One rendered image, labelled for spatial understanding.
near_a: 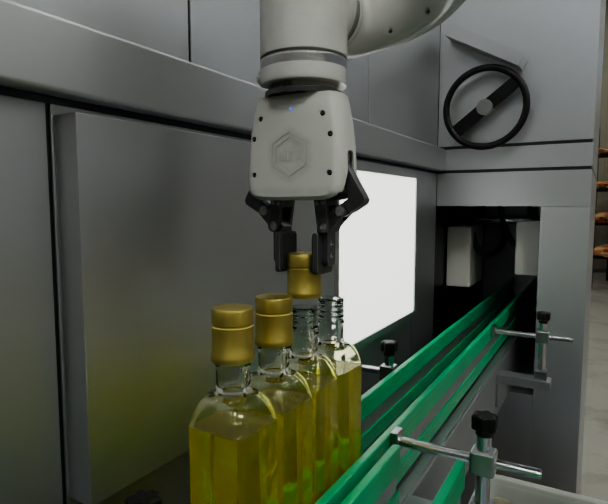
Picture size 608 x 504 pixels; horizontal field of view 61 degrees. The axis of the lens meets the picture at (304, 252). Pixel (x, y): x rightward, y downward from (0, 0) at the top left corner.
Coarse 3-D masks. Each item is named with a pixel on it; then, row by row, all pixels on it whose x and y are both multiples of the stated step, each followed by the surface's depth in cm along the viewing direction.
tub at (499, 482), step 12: (492, 480) 76; (504, 480) 76; (516, 480) 76; (492, 492) 76; (504, 492) 76; (516, 492) 75; (528, 492) 74; (540, 492) 74; (552, 492) 73; (564, 492) 73
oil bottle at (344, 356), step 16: (320, 352) 56; (336, 352) 55; (352, 352) 57; (336, 368) 54; (352, 368) 56; (352, 384) 56; (352, 400) 57; (352, 416) 57; (352, 432) 57; (352, 448) 57
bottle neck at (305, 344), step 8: (304, 304) 53; (296, 312) 51; (304, 312) 51; (312, 312) 51; (296, 320) 51; (304, 320) 51; (312, 320) 51; (296, 328) 51; (304, 328) 51; (312, 328) 51; (296, 336) 51; (304, 336) 51; (312, 336) 51; (296, 344) 51; (304, 344) 51; (312, 344) 51; (296, 352) 51; (304, 352) 51; (312, 352) 51
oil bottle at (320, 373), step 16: (304, 368) 50; (320, 368) 51; (320, 384) 50; (336, 384) 53; (320, 400) 50; (336, 400) 53; (320, 416) 50; (336, 416) 53; (320, 432) 50; (336, 432) 54; (320, 448) 50; (336, 448) 54; (320, 464) 51; (336, 464) 54; (320, 480) 51; (336, 480) 54; (320, 496) 51
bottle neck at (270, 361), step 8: (264, 352) 46; (272, 352) 46; (280, 352) 46; (288, 352) 47; (264, 360) 46; (272, 360) 46; (280, 360) 46; (288, 360) 47; (264, 368) 46; (272, 368) 46; (280, 368) 46; (288, 368) 47
